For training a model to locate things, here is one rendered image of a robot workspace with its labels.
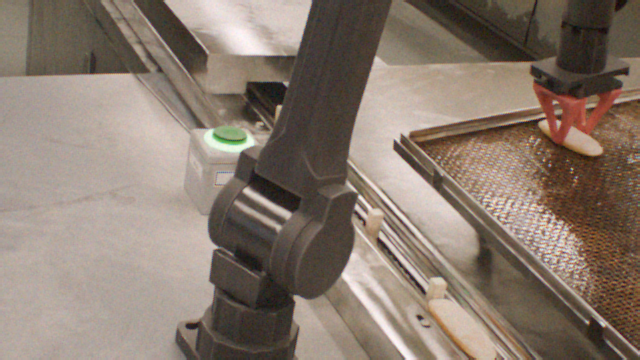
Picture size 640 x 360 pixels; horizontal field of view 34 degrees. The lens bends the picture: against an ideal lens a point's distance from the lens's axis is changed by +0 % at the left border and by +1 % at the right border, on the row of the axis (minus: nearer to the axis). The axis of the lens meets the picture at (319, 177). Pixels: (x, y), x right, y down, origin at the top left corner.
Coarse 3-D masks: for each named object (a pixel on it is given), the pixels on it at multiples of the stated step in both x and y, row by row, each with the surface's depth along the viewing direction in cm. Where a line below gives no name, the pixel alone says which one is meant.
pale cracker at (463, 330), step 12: (432, 300) 102; (444, 300) 102; (432, 312) 100; (444, 312) 100; (456, 312) 100; (444, 324) 98; (456, 324) 98; (468, 324) 98; (456, 336) 97; (468, 336) 96; (480, 336) 97; (468, 348) 95; (480, 348) 95; (492, 348) 96
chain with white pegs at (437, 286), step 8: (248, 88) 148; (256, 96) 146; (264, 104) 144; (360, 216) 119; (368, 216) 114; (376, 216) 113; (368, 224) 114; (376, 224) 114; (376, 232) 114; (384, 248) 114; (392, 256) 112; (400, 264) 110; (408, 272) 109; (416, 280) 108; (432, 280) 103; (440, 280) 103; (432, 288) 102; (440, 288) 102; (432, 296) 103; (440, 296) 103
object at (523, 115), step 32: (448, 128) 130; (480, 128) 131; (576, 128) 132; (608, 128) 132; (448, 160) 124; (480, 160) 124; (480, 192) 117; (512, 192) 118; (544, 192) 118; (576, 192) 118; (512, 224) 112; (576, 224) 112; (608, 224) 112; (576, 288) 102; (608, 288) 102; (608, 320) 97
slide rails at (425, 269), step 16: (272, 96) 144; (368, 208) 119; (384, 224) 116; (400, 240) 113; (384, 256) 109; (416, 256) 110; (400, 272) 107; (432, 272) 108; (416, 288) 104; (448, 288) 106; (464, 304) 103; (480, 320) 101; (496, 336) 99
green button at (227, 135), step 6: (222, 126) 118; (228, 126) 118; (216, 132) 116; (222, 132) 117; (228, 132) 117; (234, 132) 117; (240, 132) 118; (216, 138) 116; (222, 138) 115; (228, 138) 116; (234, 138) 116; (240, 138) 116; (246, 138) 117; (228, 144) 115; (234, 144) 116; (240, 144) 116
